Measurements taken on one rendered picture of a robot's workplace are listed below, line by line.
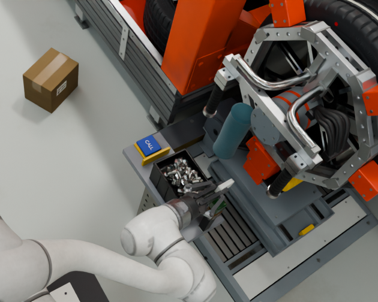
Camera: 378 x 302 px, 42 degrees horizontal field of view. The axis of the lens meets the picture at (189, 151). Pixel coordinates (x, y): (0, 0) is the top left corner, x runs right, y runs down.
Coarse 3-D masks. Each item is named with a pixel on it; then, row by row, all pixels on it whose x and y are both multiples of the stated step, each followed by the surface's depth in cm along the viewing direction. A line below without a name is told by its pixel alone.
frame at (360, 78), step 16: (256, 32) 158; (272, 32) 153; (288, 32) 148; (304, 32) 142; (320, 32) 139; (256, 48) 162; (320, 48) 139; (336, 48) 141; (256, 64) 172; (336, 64) 138; (352, 64) 138; (352, 80) 135; (368, 80) 134; (368, 128) 138; (368, 144) 140; (352, 160) 147; (368, 160) 143; (304, 176) 170; (320, 176) 162; (336, 176) 156
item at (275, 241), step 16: (224, 176) 223; (240, 192) 220; (240, 208) 219; (320, 208) 225; (256, 224) 213; (288, 224) 217; (304, 224) 219; (320, 224) 225; (272, 240) 212; (288, 240) 211; (272, 256) 213
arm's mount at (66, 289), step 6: (60, 288) 158; (66, 288) 159; (72, 288) 159; (54, 294) 157; (60, 294) 158; (66, 294) 158; (72, 294) 158; (60, 300) 157; (66, 300) 157; (72, 300) 157; (78, 300) 158
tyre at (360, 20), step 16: (304, 0) 149; (320, 0) 145; (336, 0) 144; (352, 0) 144; (368, 0) 144; (320, 16) 145; (336, 16) 141; (352, 16) 138; (368, 16) 139; (336, 32) 143; (352, 32) 139; (368, 32) 135; (368, 48) 136; (368, 64) 138; (288, 144) 183
